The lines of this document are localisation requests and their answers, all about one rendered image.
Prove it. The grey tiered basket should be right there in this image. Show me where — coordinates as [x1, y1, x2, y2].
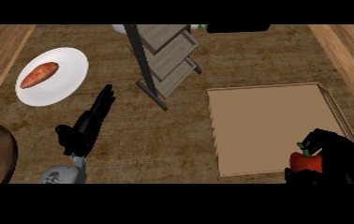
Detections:
[121, 24, 203, 112]

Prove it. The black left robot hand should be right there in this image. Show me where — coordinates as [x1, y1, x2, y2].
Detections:
[54, 83, 118, 158]

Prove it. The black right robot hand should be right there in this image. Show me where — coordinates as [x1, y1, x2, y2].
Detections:
[283, 127, 354, 185]

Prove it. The tan wooden tray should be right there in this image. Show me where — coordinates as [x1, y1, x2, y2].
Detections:
[205, 82, 348, 178]

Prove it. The black appliance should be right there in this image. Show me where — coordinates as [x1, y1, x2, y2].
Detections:
[206, 24, 271, 34]

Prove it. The white round object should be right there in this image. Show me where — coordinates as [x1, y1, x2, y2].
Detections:
[110, 24, 128, 35]

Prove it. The white plate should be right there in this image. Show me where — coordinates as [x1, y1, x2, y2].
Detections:
[13, 47, 90, 108]

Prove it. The orange sweet potato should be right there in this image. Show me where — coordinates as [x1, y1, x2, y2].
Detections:
[17, 61, 60, 90]

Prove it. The red bell pepper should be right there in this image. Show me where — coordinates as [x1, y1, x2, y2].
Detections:
[289, 142, 323, 175]

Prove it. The dark brown round object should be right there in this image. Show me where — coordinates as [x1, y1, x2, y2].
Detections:
[0, 125, 19, 185]

